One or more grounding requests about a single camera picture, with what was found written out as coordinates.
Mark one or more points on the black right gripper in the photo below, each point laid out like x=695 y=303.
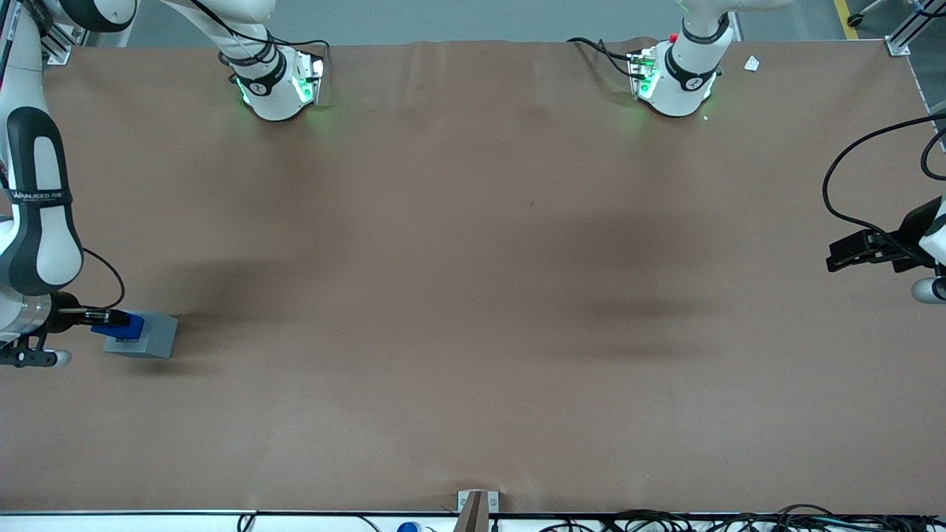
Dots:
x=66 y=305

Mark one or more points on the black caster wheel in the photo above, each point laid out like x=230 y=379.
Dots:
x=857 y=20

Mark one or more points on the brown camera post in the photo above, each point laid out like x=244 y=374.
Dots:
x=473 y=517

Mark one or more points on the blue plastic part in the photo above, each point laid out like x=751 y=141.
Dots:
x=118 y=333

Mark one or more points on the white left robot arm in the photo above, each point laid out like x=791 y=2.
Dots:
x=676 y=92

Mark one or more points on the gray metal bracket plate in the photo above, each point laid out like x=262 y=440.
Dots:
x=492 y=501

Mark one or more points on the small white paper tag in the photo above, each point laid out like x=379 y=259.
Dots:
x=751 y=63

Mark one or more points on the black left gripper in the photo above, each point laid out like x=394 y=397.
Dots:
x=906 y=235

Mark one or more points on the brown table mat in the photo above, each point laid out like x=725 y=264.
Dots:
x=473 y=310

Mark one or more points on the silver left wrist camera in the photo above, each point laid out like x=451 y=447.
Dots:
x=927 y=290

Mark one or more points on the aluminium frame profile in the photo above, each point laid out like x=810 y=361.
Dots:
x=913 y=29
x=58 y=48

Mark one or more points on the gray square base block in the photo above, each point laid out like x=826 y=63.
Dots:
x=159 y=336

